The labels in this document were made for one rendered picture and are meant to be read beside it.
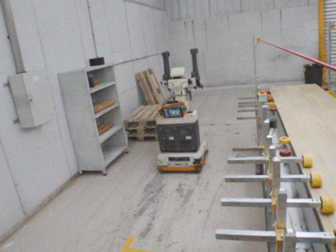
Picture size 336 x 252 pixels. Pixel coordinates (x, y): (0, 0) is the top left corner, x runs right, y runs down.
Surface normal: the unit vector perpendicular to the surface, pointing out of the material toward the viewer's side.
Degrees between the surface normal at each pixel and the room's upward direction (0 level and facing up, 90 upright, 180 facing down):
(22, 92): 90
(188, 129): 90
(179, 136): 90
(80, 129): 90
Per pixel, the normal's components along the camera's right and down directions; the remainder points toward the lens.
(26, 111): -0.26, 0.31
